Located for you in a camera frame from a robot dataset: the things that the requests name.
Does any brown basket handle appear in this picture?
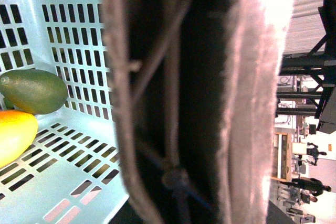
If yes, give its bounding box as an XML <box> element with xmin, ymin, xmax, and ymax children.
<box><xmin>101</xmin><ymin>0</ymin><xmax>293</xmax><ymax>223</ymax></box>

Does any light teal plastic basket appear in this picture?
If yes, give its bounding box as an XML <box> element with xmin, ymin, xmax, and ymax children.
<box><xmin>1</xmin><ymin>0</ymin><xmax>128</xmax><ymax>223</ymax></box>

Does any green avocado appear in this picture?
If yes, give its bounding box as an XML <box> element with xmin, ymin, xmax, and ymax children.
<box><xmin>1</xmin><ymin>69</ymin><xmax>68</xmax><ymax>114</ymax></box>

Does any yellow mango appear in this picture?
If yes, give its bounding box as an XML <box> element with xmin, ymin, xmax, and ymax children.
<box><xmin>1</xmin><ymin>110</ymin><xmax>38</xmax><ymax>167</ymax></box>

